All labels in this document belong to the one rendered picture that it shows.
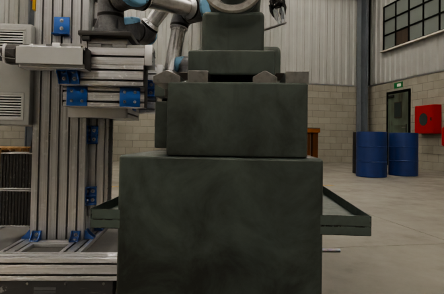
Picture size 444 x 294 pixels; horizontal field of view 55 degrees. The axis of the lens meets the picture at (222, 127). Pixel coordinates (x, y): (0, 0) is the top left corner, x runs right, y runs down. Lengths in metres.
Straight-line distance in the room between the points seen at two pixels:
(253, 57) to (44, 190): 1.44
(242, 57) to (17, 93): 1.39
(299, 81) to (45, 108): 1.48
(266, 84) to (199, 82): 0.14
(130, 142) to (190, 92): 11.34
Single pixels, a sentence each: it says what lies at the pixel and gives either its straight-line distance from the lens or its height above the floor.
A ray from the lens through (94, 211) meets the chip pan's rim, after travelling 0.97.
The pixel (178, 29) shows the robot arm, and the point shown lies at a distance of 2.22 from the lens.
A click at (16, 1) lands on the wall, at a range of 13.22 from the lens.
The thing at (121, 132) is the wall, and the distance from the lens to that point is 12.24.
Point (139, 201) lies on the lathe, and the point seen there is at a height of 0.58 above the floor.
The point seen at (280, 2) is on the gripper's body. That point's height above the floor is 1.42.
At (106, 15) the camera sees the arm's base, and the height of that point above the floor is 1.24.
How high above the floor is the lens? 0.72
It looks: 1 degrees up
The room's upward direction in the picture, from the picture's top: 1 degrees clockwise
